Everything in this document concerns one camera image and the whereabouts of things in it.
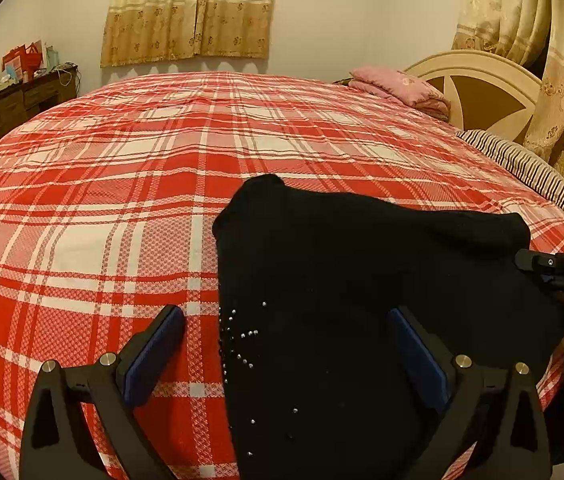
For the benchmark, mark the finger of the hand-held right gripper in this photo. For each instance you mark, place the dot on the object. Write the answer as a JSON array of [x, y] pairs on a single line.
[[559, 282], [546, 261]]

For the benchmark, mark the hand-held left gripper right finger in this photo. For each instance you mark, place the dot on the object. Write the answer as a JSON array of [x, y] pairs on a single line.
[[419, 355]]

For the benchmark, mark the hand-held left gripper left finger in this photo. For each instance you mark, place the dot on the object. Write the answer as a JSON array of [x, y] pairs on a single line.
[[154, 355]]

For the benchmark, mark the black pants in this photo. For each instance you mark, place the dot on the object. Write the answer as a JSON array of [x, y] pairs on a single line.
[[361, 285]]

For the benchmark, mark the striped pillow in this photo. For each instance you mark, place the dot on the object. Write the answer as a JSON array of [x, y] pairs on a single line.
[[521, 165]]

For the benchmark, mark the red plaid bed sheet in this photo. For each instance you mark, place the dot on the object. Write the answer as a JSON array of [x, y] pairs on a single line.
[[112, 185]]

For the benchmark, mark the cream wooden headboard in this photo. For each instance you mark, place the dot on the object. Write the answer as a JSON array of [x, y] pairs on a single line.
[[486, 95]]

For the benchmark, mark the pink folded blanket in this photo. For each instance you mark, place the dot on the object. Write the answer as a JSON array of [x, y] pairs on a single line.
[[401, 89]]

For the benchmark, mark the dark wooden dresser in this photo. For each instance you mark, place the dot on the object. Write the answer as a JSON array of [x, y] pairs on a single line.
[[7, 115]]

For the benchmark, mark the teal box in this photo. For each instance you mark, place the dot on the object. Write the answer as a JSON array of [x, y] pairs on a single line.
[[51, 60]]

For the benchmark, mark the red paper gift bag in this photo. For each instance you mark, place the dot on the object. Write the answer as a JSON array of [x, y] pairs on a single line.
[[24, 62]]

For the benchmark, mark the short beige window curtain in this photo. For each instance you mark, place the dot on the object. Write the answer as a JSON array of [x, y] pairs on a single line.
[[187, 15]]

